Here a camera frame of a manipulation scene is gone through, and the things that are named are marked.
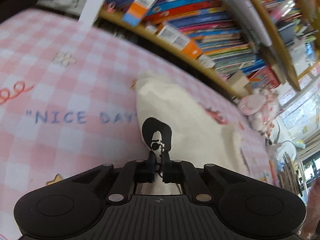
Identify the cream white t-shirt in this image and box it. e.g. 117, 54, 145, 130
134, 70, 251, 196

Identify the pink checkered cartoon tablecloth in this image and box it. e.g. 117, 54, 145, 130
1, 9, 273, 239

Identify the white pink bunny plush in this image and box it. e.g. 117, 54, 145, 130
238, 88, 280, 138

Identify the small beige desk box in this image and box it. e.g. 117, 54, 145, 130
227, 70, 249, 95

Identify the white charger block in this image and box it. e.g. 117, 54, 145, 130
197, 55, 215, 69

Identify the flat white orange box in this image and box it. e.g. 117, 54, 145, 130
157, 22, 202, 59

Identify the wooden bookshelf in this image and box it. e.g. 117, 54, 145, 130
79, 0, 320, 100

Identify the row of colourful books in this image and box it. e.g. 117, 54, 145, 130
104, 0, 275, 83

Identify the white orange Usmile box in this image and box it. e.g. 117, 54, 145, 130
122, 0, 157, 27

